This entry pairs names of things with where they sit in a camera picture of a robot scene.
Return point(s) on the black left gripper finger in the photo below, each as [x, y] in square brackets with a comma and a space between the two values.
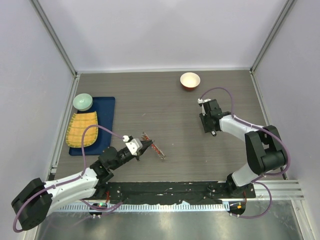
[146, 143]
[144, 148]

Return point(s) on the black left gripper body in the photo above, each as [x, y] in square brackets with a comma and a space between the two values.
[124, 157]

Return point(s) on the red plastic handle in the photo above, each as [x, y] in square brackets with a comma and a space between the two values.
[155, 148]

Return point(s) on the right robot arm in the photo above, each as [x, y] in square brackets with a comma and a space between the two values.
[264, 148]

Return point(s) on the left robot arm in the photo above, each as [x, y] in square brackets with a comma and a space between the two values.
[39, 199]

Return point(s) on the blue tray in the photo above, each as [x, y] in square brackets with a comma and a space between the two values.
[105, 109]

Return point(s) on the yellow woven plate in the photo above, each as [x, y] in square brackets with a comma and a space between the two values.
[76, 127]

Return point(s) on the pale green bowl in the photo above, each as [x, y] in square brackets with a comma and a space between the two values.
[82, 102]

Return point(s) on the red white bowl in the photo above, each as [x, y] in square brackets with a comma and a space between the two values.
[190, 81]

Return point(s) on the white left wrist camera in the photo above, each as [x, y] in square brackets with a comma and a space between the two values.
[133, 144]

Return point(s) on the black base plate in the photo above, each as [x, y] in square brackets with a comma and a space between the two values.
[171, 192]

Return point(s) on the white slotted cable duct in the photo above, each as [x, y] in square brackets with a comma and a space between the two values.
[79, 206]

